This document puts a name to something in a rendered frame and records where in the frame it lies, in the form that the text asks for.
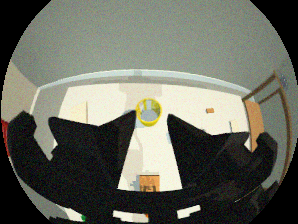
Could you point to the small brown rectangular block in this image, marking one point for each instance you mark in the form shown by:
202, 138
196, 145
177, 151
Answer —
209, 110

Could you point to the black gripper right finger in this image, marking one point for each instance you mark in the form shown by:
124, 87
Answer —
196, 150

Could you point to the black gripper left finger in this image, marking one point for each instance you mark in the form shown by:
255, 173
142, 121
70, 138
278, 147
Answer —
108, 143

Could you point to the yellow cup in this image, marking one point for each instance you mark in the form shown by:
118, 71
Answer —
148, 112

